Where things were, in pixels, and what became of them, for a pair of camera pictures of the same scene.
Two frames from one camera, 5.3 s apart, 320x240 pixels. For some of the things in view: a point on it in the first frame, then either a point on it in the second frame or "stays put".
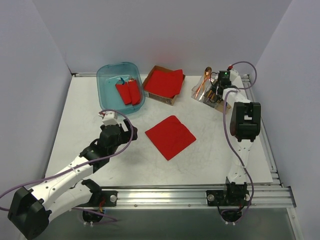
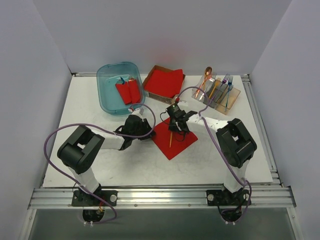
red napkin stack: [164, 83] stays put
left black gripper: [127, 128] → [144, 128]
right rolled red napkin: [134, 92] stays put
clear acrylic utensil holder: [205, 92] stays put
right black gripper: [219, 88] → [176, 121]
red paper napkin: [170, 137] stays put
